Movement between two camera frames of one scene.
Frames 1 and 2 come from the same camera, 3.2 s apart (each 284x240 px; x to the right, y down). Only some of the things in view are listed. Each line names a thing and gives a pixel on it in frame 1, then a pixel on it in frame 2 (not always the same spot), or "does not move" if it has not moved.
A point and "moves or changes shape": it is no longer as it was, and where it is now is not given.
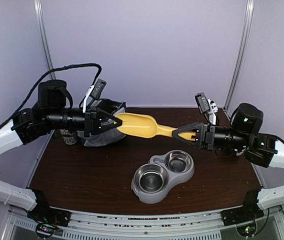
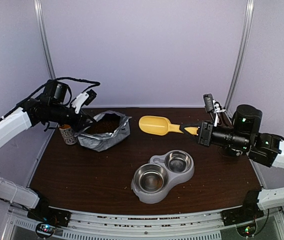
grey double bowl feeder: x=151 y=181 does not move
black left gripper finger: x=108 y=115 -> x=90 y=118
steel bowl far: x=178 y=162 does not move
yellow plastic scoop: x=146 y=126 moves or changes shape
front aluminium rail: x=147 y=225 does not move
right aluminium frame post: x=245 y=45 does not move
